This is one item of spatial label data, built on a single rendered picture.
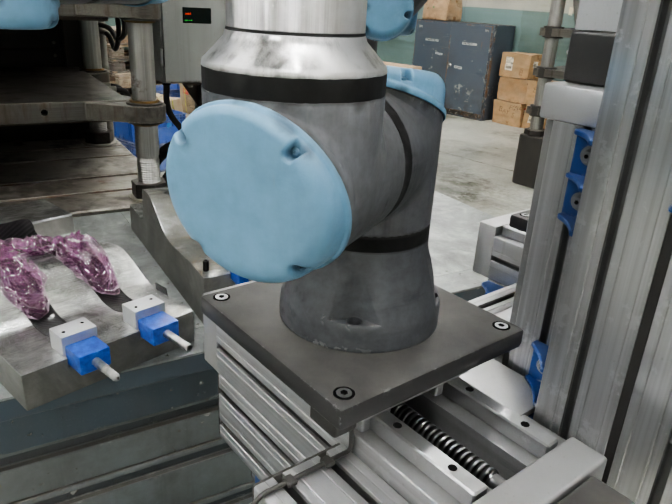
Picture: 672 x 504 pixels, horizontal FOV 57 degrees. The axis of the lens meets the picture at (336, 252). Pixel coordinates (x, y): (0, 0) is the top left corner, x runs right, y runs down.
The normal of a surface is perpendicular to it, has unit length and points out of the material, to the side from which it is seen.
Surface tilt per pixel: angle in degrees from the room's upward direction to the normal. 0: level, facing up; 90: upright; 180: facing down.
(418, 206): 90
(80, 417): 90
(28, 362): 0
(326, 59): 45
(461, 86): 90
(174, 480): 90
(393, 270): 72
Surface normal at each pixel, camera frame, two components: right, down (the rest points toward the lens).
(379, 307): 0.16, 0.09
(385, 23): -0.04, 0.38
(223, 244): -0.44, 0.43
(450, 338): 0.05, -0.92
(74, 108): 0.50, 0.36
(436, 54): -0.76, 0.22
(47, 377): 0.74, 0.29
